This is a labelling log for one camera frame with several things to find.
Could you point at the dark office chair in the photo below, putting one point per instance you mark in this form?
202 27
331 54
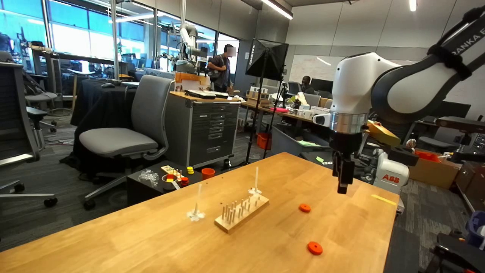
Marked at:
12 111

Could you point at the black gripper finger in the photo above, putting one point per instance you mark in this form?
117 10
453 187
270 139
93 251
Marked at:
349 175
340 177

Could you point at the clear plastic bag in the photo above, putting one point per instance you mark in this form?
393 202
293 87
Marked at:
147 177

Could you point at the black low cart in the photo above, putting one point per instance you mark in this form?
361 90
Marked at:
152 192

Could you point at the red object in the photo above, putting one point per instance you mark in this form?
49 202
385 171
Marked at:
428 157

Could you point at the orange bucket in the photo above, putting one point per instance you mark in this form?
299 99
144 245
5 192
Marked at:
262 142

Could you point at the black light stand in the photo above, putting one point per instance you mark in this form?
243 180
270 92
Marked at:
261 101

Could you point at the seated person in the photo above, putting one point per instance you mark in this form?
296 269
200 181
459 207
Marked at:
305 86

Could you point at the orange bowl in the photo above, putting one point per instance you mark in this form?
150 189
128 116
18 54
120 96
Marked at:
208 174

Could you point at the black monitor screen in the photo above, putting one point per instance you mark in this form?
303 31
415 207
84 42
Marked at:
456 110

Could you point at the white ABB robot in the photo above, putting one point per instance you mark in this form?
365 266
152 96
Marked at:
390 178

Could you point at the flat patterned box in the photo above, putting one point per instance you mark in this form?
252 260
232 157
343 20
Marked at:
171 172

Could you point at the black softbox light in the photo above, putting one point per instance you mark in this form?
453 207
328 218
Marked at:
270 61

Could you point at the ceiling light strip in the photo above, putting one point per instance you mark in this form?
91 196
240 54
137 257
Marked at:
276 10

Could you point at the red toy piece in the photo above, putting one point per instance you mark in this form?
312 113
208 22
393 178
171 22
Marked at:
184 181

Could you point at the cardboard box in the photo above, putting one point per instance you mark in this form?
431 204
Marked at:
434 175

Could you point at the yellow cube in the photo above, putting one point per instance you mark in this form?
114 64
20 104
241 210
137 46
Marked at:
190 171

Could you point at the stack of trays and papers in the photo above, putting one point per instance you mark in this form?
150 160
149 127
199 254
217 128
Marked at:
206 93

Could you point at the gray drawer cabinet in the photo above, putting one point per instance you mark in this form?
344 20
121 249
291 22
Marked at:
202 131

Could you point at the clear peg stand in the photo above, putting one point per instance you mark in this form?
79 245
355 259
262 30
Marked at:
255 192
196 216

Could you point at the wooden box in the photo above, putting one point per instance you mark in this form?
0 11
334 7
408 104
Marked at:
191 81

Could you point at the wooden rack with metal pins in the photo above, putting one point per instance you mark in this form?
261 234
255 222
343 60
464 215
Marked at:
243 215

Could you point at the gray office chair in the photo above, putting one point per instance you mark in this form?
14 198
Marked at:
152 107

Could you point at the standing person in dark shirt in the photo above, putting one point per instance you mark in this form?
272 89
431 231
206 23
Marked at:
221 69

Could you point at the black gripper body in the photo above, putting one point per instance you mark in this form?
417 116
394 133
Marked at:
346 146

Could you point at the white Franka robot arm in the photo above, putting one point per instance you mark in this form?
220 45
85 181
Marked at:
364 86

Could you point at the yellow tape strip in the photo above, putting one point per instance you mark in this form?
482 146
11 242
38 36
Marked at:
384 199

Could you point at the black device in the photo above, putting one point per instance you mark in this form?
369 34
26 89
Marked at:
455 252

